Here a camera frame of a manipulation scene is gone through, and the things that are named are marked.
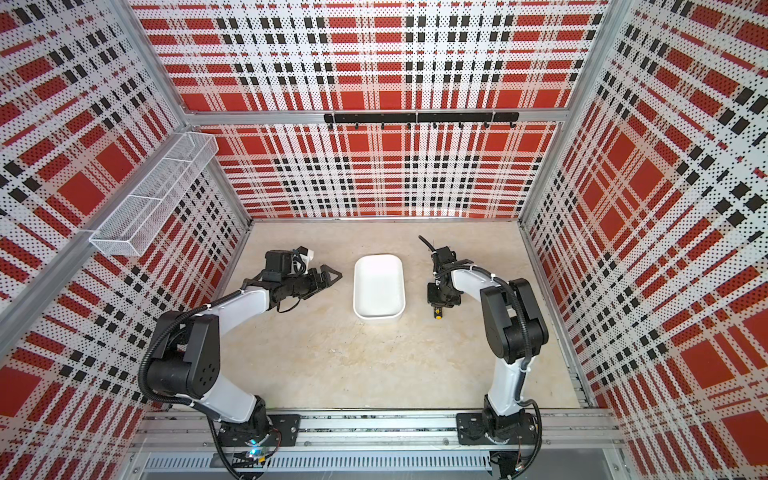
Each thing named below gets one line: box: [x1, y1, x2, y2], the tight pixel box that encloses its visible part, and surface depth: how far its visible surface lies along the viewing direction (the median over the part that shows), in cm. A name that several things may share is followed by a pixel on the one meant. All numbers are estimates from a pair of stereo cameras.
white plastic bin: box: [353, 253, 406, 322], surface depth 103 cm
